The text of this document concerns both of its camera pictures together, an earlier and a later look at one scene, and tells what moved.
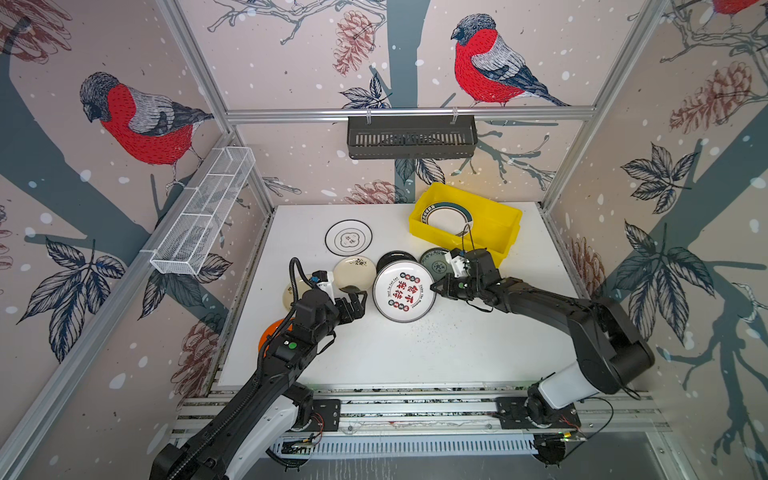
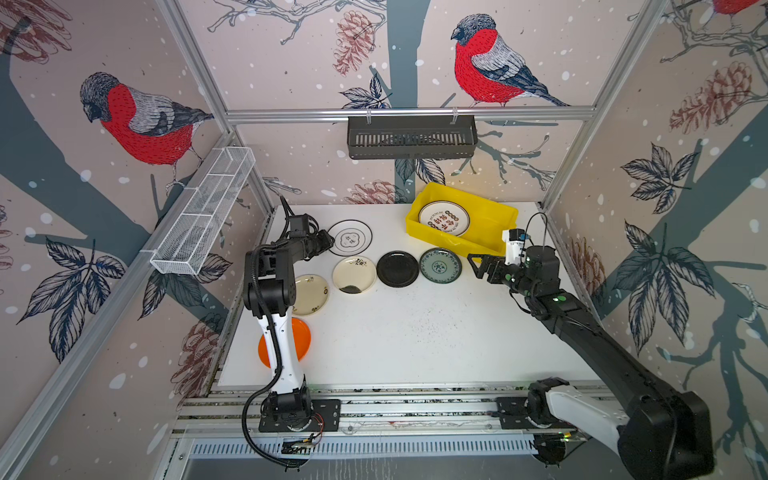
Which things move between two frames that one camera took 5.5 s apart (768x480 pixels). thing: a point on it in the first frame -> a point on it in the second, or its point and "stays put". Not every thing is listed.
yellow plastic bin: (495, 225) stays put
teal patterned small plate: (434, 259) stays put
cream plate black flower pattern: (356, 271) stays put
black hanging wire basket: (412, 137) stays put
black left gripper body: (345, 315) -> (318, 243)
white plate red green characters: (402, 291) -> (445, 215)
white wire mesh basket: (184, 247) stays put
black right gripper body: (463, 287) -> (513, 277)
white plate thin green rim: (348, 237) stays put
